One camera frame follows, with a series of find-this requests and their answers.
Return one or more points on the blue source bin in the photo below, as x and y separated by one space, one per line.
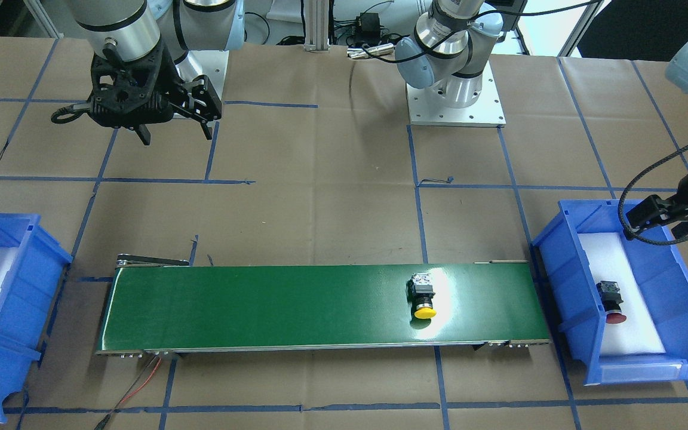
661 275

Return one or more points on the aluminium frame post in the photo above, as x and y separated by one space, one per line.
317 23

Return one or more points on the red push button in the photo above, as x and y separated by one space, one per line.
611 299

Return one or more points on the yellow push button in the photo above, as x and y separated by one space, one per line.
421 293

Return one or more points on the green conveyor belt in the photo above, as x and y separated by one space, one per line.
209 309

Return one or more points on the blue destination bin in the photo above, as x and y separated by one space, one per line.
26 298

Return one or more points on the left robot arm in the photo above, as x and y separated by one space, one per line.
452 42

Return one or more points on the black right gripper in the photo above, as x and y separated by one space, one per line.
172 76

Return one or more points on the white foam pad source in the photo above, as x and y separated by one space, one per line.
629 328

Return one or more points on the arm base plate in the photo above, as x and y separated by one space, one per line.
457 101
214 64

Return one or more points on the black power adapter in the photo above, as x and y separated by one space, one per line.
367 25

